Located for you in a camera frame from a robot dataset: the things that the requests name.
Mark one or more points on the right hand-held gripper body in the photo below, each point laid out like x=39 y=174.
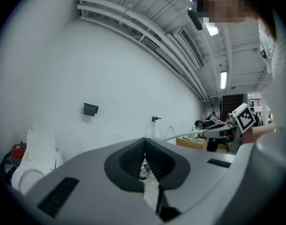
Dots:
x=244 y=119

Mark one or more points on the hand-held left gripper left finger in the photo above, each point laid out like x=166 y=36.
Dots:
x=91 y=172

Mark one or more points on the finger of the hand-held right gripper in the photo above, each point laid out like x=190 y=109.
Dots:
x=215 y=131

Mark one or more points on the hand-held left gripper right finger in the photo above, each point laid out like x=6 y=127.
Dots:
x=199 y=172

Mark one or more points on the green white toilet brush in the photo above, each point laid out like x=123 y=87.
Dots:
x=180 y=135

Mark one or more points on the person's right forearm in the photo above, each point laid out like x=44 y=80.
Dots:
x=257 y=132

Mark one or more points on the white toilet with round button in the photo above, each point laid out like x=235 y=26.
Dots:
x=39 y=144

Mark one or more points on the brown staircase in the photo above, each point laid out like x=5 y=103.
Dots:
x=231 y=104

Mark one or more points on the brown cardboard box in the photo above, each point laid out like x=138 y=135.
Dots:
x=192 y=145

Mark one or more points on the long ceiling lamp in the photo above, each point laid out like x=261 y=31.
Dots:
x=223 y=80

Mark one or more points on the white dotted shirt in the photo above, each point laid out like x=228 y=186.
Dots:
x=283 y=55

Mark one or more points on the red plastic box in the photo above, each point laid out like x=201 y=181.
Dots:
x=18 y=147

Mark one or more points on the square ceiling lamp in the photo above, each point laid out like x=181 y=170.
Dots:
x=213 y=29

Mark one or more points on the person's head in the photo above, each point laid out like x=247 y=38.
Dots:
x=222 y=3

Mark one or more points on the white ceiling pipe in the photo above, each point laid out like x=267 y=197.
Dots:
x=98 y=13
x=98 y=3

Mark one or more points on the small black wall hook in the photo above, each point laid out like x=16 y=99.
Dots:
x=155 y=119

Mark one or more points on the black wall paper holder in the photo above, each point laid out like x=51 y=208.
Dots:
x=90 y=110

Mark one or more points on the black head-mounted camera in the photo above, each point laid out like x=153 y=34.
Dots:
x=195 y=20

